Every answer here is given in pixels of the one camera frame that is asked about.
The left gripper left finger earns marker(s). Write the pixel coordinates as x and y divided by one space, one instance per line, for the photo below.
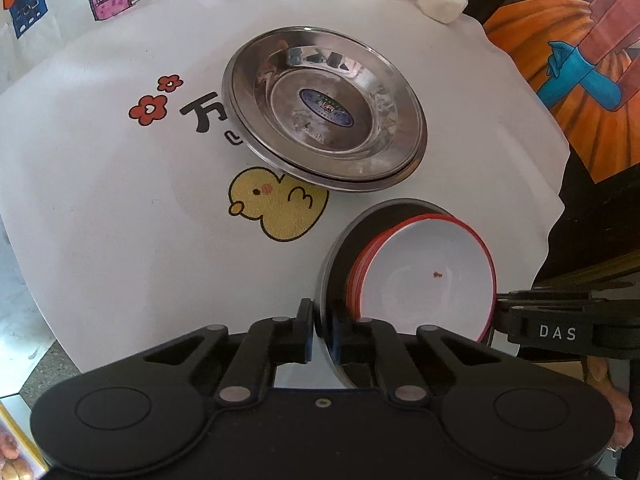
269 343

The orange dress girl painting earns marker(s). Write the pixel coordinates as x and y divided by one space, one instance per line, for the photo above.
581 57

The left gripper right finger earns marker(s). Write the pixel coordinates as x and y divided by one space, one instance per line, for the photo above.
375 345

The person's right hand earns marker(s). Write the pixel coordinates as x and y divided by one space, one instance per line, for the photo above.
597 377

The steel plate stack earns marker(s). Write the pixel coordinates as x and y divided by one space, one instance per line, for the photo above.
325 108

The steel bowl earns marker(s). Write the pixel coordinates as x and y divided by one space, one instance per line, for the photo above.
329 306

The white bowl red rim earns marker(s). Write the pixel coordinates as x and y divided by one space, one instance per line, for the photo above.
430 269

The white printed table mat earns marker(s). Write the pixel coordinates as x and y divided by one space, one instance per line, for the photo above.
117 208

